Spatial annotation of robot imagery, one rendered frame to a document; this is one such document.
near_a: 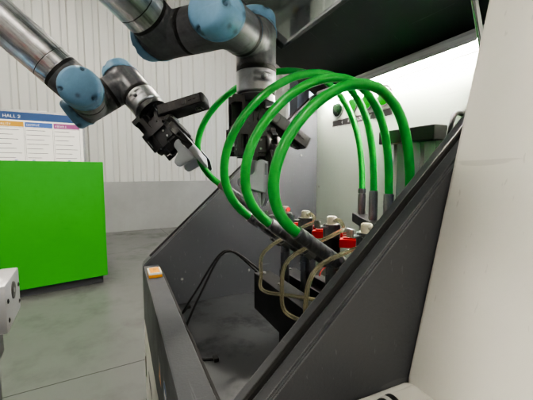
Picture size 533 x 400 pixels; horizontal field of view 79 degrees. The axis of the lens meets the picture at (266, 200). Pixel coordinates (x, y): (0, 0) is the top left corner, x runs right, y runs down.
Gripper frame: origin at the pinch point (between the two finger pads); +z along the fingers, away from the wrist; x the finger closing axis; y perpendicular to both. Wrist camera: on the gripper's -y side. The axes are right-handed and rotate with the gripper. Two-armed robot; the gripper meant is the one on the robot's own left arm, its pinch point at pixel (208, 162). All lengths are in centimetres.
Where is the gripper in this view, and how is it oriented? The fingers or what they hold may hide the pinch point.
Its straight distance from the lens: 73.5
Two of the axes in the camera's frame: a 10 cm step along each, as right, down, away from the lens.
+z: 6.5, 7.3, -2.2
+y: -7.4, 6.7, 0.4
